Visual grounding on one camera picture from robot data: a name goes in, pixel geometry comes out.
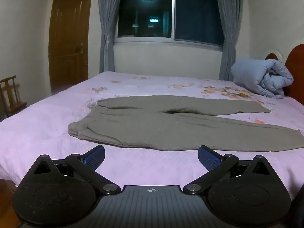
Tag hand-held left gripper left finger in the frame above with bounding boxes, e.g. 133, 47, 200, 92
30, 145, 121, 195

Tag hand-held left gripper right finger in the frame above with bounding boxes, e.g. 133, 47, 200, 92
183, 145, 274, 195

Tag grey pants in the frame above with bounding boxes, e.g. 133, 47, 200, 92
68, 95, 304, 152

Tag bed with pink floral sheet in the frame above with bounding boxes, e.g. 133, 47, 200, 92
0, 71, 304, 195

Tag rolled light blue quilt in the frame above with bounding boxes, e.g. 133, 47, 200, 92
231, 58, 294, 99

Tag wooden chair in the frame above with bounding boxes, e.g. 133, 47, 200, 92
0, 75, 27, 122

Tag brown wooden door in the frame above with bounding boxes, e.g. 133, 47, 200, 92
49, 0, 95, 95

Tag grey curtain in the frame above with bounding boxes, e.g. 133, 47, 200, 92
98, 0, 126, 74
214, 0, 244, 81

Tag red-brown wooden headboard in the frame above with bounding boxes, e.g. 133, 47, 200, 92
265, 44, 304, 105

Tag sliding glass window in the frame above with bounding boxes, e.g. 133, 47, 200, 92
114, 0, 225, 51

